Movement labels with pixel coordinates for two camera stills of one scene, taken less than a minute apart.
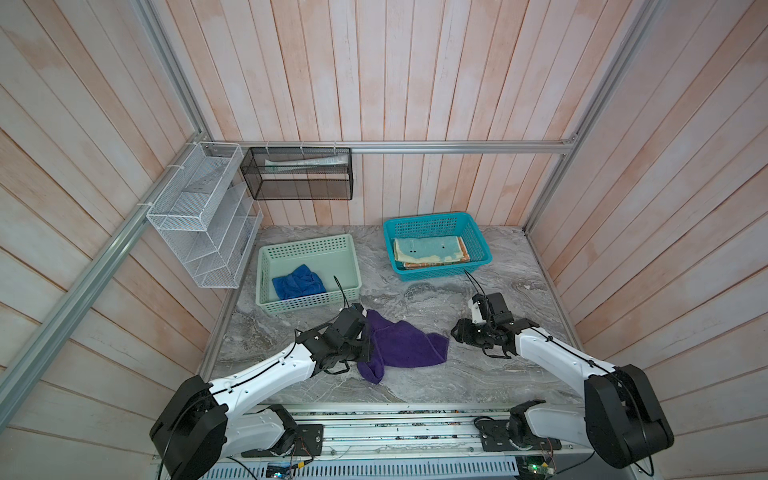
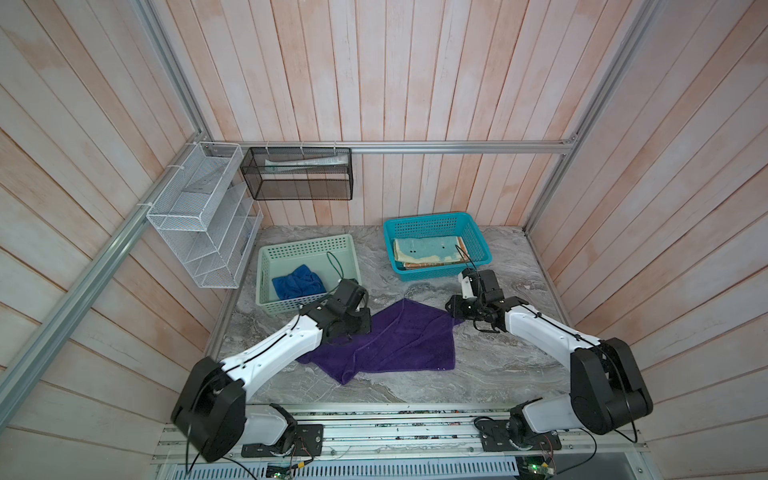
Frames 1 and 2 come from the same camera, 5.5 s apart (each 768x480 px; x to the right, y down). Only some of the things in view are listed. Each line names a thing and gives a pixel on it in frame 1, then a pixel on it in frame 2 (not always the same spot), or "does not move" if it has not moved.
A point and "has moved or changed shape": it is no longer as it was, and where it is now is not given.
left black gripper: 364,355 -> 366,322
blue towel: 300,283 does not move
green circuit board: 537,466 does not move
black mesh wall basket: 299,173 does not move
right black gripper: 461,331 -> 454,308
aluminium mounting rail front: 401,432 does not move
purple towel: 398,344 has moved or changed shape
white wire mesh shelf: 205,208 does not move
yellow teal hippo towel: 427,249 does not move
